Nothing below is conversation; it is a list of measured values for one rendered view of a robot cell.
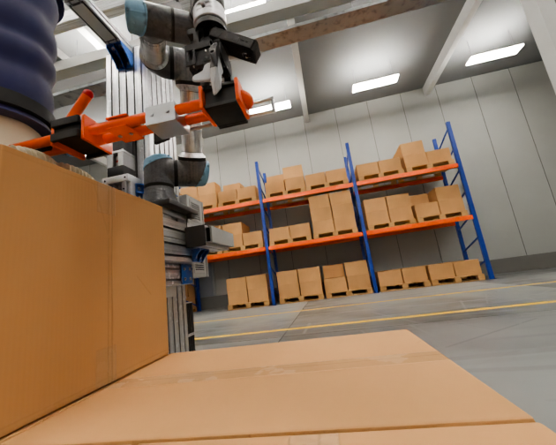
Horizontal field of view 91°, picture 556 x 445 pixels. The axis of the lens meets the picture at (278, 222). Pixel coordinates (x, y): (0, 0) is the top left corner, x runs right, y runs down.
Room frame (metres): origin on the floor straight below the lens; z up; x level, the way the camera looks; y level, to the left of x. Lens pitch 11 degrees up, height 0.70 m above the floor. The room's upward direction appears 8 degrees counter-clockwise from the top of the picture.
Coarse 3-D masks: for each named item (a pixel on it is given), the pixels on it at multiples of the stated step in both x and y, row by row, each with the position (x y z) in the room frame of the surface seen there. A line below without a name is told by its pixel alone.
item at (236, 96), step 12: (228, 84) 0.48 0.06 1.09; (240, 84) 0.49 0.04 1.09; (204, 96) 0.49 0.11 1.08; (216, 96) 0.49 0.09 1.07; (228, 96) 0.48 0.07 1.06; (240, 96) 0.47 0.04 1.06; (204, 108) 0.48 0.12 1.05; (216, 108) 0.49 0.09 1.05; (228, 108) 0.49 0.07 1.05; (240, 108) 0.50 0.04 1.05; (216, 120) 0.53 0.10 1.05; (228, 120) 0.53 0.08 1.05; (240, 120) 0.54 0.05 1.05
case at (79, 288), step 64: (0, 192) 0.36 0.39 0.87; (64, 192) 0.46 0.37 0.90; (0, 256) 0.37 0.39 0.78; (64, 256) 0.46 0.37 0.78; (128, 256) 0.61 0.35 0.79; (0, 320) 0.37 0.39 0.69; (64, 320) 0.46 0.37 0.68; (128, 320) 0.61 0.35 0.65; (0, 384) 0.38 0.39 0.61; (64, 384) 0.47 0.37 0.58
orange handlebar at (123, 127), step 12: (180, 108) 0.50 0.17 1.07; (192, 108) 0.50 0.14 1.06; (108, 120) 0.53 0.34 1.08; (120, 120) 0.52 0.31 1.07; (132, 120) 0.52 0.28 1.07; (144, 120) 0.52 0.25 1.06; (192, 120) 0.54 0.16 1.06; (204, 120) 0.54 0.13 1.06; (96, 132) 0.54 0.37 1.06; (120, 132) 0.54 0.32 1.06; (132, 132) 0.55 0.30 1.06; (144, 132) 0.56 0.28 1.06; (12, 144) 0.56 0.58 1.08; (24, 144) 0.56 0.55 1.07; (36, 144) 0.56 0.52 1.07; (48, 144) 0.56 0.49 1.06
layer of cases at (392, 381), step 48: (336, 336) 0.69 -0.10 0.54; (384, 336) 0.63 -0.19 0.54; (144, 384) 0.53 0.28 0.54; (192, 384) 0.49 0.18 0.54; (240, 384) 0.46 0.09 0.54; (288, 384) 0.44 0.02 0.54; (336, 384) 0.41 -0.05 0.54; (384, 384) 0.39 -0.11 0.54; (432, 384) 0.38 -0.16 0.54; (480, 384) 0.36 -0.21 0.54; (48, 432) 0.39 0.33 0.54; (96, 432) 0.37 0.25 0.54; (144, 432) 0.35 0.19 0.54; (192, 432) 0.34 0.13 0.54; (240, 432) 0.33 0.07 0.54; (288, 432) 0.32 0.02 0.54; (336, 432) 0.31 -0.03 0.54; (384, 432) 0.29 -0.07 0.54; (432, 432) 0.28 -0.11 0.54; (480, 432) 0.27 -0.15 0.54; (528, 432) 0.26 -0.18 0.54
